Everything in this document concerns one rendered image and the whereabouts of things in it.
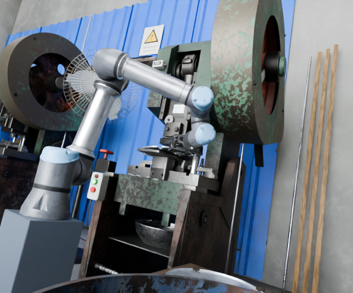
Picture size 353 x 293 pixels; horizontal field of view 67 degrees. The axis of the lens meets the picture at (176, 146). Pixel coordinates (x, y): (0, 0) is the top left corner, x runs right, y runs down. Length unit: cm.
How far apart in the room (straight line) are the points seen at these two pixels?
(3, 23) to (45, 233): 598
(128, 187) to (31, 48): 151
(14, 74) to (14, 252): 167
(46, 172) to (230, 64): 81
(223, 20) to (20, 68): 166
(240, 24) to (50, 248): 107
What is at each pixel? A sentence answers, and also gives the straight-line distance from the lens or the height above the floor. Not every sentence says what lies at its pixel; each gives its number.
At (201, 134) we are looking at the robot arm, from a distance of 100.
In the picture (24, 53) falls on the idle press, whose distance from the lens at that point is 246.
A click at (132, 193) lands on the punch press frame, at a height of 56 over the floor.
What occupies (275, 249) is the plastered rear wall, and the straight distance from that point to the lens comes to 253.
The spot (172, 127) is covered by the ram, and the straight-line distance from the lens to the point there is 148.
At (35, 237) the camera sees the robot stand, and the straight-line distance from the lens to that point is 91.
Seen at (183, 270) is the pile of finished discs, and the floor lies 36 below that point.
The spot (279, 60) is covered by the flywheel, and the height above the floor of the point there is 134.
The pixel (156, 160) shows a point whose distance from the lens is 140.
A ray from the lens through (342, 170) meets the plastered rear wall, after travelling 252.
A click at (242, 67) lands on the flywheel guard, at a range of 116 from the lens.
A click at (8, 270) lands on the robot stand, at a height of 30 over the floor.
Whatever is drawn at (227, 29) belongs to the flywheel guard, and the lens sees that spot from 123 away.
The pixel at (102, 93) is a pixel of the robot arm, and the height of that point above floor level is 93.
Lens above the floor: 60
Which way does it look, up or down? 10 degrees up
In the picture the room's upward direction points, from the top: 10 degrees clockwise
